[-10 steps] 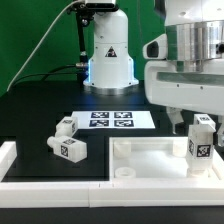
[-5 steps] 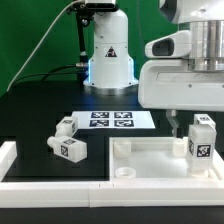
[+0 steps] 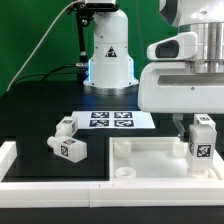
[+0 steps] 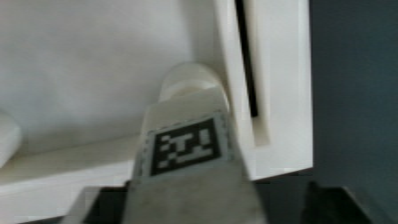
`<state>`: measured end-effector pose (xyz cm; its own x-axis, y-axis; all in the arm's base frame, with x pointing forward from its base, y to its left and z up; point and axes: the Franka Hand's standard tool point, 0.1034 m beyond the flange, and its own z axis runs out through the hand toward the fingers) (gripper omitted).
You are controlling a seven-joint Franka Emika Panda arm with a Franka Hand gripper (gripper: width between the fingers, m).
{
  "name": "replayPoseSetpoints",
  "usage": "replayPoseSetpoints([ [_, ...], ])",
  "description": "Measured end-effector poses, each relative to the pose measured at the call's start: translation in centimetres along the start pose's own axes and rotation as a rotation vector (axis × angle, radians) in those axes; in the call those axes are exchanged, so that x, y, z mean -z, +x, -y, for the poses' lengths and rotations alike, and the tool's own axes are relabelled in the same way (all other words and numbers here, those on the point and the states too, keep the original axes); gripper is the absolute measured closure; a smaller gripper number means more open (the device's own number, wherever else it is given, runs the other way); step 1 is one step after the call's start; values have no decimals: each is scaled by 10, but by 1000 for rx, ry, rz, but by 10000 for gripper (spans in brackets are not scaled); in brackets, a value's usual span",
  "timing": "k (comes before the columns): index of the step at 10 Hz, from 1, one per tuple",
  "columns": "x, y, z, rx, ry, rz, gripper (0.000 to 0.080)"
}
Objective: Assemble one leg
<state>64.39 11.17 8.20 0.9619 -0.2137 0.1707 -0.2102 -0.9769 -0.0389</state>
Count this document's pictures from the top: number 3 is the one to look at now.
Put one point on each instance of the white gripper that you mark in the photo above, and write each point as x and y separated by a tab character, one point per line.
170	87

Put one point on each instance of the white square tabletop part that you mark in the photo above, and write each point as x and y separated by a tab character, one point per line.
157	158

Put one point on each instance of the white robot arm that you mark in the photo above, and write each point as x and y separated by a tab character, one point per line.
111	69

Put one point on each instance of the white U-shaped fence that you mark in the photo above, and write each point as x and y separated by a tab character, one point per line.
113	192

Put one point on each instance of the white tag sheet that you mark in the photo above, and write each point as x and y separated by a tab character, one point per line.
114	120

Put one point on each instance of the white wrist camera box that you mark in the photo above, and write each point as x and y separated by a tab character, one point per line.
180	47

